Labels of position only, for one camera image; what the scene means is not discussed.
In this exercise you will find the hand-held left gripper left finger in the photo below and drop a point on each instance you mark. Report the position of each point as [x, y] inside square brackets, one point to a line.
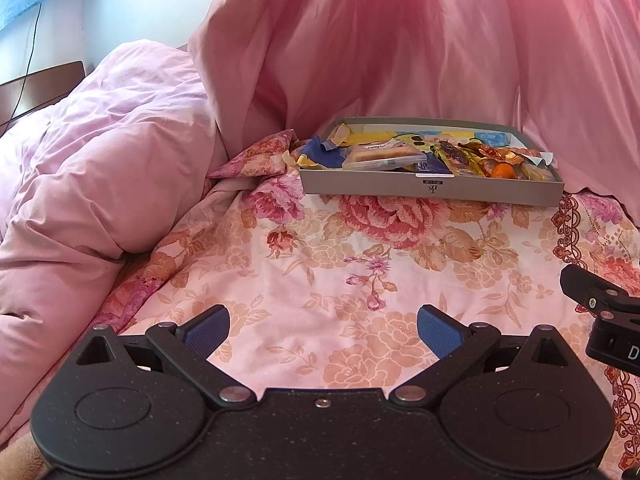
[207, 334]

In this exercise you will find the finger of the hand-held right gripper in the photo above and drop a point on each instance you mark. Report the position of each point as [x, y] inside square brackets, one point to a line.
[600, 295]

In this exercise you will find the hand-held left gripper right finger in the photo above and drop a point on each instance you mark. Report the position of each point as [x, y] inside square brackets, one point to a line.
[440, 335]

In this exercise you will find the grey cardboard box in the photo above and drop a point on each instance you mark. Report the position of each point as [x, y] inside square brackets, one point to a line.
[430, 190]

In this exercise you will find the clear packet with dark snack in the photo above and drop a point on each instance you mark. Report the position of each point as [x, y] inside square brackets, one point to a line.
[452, 152]

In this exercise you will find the floral bedsheet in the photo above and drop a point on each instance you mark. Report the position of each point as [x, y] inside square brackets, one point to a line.
[325, 270]

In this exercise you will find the yellow snack packet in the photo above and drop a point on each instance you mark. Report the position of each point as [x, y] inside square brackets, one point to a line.
[540, 174]

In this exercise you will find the orange mandarin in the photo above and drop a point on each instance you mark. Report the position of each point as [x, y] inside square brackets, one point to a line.
[505, 171]

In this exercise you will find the small blue snack packet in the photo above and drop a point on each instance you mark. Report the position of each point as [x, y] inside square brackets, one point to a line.
[429, 164]

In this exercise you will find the gold wrapped snack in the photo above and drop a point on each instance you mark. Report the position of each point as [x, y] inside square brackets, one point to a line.
[492, 152]

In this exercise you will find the clear bread packet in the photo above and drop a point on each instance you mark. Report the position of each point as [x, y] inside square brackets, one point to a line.
[380, 155]

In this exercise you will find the pink pillow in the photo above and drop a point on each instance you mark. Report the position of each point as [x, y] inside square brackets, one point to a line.
[100, 160]

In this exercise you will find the beige fuzzy cloth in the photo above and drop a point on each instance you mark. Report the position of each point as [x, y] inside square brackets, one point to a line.
[20, 460]

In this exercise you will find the pink bed sheet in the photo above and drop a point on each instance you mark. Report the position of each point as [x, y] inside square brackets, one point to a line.
[400, 50]

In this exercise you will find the dark wooden headboard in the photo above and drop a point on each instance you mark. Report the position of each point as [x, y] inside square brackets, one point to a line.
[40, 90]

